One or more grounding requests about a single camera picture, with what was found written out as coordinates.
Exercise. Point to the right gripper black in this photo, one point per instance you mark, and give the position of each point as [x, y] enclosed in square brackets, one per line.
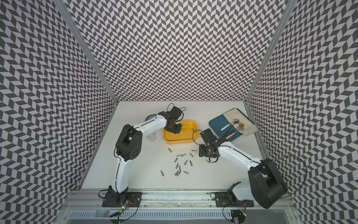
[202, 153]

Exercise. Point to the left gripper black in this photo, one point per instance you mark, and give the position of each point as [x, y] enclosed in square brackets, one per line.
[177, 130]

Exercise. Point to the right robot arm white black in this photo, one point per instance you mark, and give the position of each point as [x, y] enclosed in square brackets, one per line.
[266, 184]

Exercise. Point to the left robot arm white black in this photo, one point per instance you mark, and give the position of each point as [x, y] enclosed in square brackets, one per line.
[129, 144]

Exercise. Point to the yellow plastic storage box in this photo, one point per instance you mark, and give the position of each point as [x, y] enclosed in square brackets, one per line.
[186, 134]

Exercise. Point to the silver bit cluster lower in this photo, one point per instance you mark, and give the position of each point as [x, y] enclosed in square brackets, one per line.
[178, 172]

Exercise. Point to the blue white patterned bowl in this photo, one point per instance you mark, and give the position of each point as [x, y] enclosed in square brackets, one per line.
[151, 117]

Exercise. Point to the clear plastic cup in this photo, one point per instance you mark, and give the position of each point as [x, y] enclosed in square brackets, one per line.
[151, 137]

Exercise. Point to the teal blue tray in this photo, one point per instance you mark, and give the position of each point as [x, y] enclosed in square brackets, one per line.
[219, 122]

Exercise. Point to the white spoon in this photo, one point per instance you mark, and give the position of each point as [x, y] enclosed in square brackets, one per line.
[235, 121]

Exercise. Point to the beige cloth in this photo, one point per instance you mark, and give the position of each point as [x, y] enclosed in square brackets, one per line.
[249, 128]

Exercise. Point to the pink handled spoon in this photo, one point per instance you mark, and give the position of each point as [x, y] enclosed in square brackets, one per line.
[235, 131]

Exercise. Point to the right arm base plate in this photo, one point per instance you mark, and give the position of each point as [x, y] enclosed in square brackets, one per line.
[225, 199]

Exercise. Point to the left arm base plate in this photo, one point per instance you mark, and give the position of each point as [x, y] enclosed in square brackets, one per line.
[114, 200]

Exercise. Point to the aluminium front rail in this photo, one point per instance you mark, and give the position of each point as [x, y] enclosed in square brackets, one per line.
[153, 199]

